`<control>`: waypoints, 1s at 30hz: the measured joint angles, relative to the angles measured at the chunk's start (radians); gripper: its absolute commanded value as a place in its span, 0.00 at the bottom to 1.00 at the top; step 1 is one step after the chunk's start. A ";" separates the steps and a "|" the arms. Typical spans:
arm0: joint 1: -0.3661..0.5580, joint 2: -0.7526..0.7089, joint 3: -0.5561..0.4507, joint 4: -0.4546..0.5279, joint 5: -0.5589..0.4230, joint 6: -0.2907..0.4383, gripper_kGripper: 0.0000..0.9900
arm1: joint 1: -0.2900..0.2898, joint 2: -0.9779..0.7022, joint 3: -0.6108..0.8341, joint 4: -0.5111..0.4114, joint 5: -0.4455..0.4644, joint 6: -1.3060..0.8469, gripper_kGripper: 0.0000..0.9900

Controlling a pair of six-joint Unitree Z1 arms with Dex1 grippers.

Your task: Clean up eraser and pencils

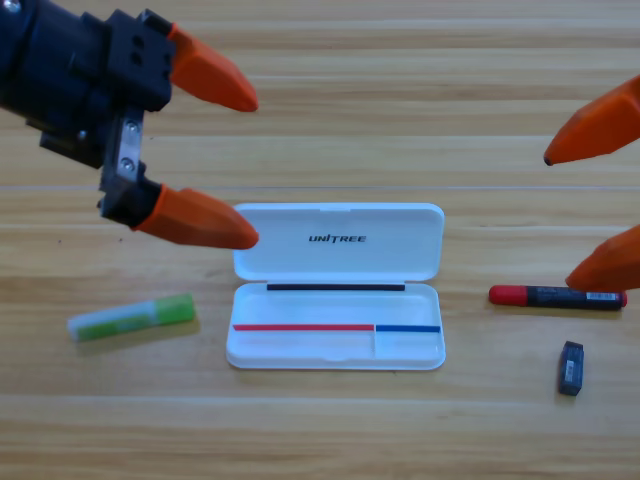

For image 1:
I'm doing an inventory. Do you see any white Unitree pencil case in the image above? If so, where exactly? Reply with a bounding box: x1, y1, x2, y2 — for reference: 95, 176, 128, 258
225, 202, 447, 372

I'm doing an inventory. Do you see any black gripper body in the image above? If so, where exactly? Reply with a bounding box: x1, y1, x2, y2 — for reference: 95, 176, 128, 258
0, 0, 177, 230

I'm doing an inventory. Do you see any black marker with red cap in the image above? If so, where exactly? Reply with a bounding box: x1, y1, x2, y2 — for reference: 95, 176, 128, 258
488, 284, 628, 312

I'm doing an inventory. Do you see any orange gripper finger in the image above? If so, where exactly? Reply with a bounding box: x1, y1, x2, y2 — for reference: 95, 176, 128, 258
543, 74, 640, 168
132, 182, 260, 251
564, 225, 640, 294
166, 22, 260, 113

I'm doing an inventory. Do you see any green capped glue stick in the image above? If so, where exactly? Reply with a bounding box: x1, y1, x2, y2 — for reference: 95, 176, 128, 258
66, 293, 197, 343

